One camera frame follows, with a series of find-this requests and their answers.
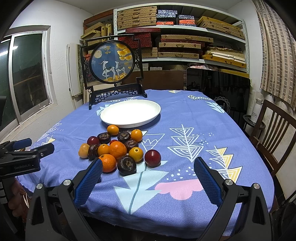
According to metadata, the dark red plum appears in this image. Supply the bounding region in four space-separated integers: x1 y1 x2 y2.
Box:
144 150 161 168
87 136 99 146

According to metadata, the striped beige curtain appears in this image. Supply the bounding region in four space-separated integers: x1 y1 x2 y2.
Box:
253 1 295 110

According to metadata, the blue patterned tablecloth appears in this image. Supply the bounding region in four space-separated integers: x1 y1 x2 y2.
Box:
18 89 274 238

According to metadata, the person's left hand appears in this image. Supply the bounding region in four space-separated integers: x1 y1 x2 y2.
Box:
9 179 29 222

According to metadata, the black cabinet behind table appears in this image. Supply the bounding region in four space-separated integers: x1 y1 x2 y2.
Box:
186 68 250 128

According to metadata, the large orange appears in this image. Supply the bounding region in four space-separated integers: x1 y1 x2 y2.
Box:
99 154 117 173
109 141 127 160

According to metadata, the small yellow orange fruit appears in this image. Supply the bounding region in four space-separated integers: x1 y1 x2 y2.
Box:
128 147 144 163

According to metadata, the small orange kumquat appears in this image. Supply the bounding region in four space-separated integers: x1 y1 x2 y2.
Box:
97 144 109 157

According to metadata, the white thermos bottle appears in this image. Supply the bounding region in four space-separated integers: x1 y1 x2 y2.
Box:
250 98 262 123

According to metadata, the small orange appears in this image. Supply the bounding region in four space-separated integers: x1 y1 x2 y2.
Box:
130 129 143 142
107 125 119 136

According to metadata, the white round plate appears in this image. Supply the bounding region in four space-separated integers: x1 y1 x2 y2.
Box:
100 99 161 128

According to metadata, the dark mangosteen front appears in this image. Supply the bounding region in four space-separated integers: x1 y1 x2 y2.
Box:
117 155 137 176

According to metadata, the pale yellow orange fruit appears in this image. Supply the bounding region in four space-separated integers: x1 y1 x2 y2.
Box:
78 143 90 159

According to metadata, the window with white frame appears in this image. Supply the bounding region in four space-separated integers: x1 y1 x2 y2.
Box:
1 25 56 138

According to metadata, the dark wooden chair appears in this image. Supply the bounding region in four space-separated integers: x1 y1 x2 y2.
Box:
249 99 295 177

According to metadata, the white metal storage shelf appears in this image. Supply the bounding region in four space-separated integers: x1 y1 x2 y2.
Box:
80 2 250 79

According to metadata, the round embroidered deer screen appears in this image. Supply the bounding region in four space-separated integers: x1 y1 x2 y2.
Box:
79 34 147 109

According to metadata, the dark mangosteen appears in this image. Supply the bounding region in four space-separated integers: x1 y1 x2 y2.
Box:
117 155 137 176
117 131 131 144
87 144 99 161
97 132 111 144
125 139 138 152

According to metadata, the large orange front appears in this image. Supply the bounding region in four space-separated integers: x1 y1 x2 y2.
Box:
99 154 117 173

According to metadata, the small orange top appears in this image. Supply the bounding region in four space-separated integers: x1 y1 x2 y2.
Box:
107 125 119 136

